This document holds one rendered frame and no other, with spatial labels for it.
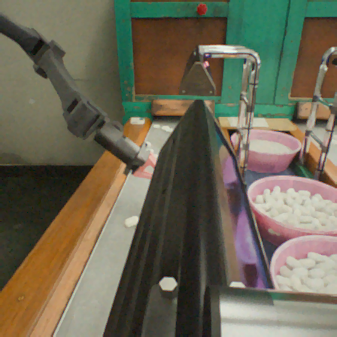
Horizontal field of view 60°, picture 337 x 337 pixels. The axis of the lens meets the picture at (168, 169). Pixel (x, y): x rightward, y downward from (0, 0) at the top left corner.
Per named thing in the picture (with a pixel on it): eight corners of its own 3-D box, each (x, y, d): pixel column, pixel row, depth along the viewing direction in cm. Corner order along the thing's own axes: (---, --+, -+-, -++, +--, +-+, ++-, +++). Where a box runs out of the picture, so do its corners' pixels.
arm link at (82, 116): (28, 62, 94) (48, 35, 92) (44, 72, 98) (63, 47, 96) (64, 134, 67) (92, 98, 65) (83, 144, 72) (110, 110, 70)
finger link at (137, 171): (173, 163, 79) (146, 141, 77) (171, 175, 73) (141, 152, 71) (157, 180, 82) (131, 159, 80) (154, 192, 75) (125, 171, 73)
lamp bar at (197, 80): (178, 95, 63) (178, 60, 60) (187, 63, 118) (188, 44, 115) (215, 96, 62) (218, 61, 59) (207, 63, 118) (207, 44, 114)
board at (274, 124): (220, 129, 129) (220, 126, 129) (218, 119, 143) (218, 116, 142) (296, 131, 127) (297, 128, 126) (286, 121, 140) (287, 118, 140)
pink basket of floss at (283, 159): (269, 183, 103) (274, 159, 98) (215, 159, 122) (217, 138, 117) (309, 164, 117) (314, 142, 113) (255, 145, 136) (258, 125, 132)
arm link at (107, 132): (87, 138, 69) (101, 120, 68) (93, 134, 76) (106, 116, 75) (110, 156, 71) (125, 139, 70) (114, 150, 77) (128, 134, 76)
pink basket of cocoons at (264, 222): (280, 274, 65) (288, 241, 61) (227, 209, 88) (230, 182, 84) (373, 251, 72) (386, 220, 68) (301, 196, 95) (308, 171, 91)
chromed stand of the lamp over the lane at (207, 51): (187, 192, 97) (192, 49, 77) (189, 167, 115) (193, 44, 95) (245, 195, 96) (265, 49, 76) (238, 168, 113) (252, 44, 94)
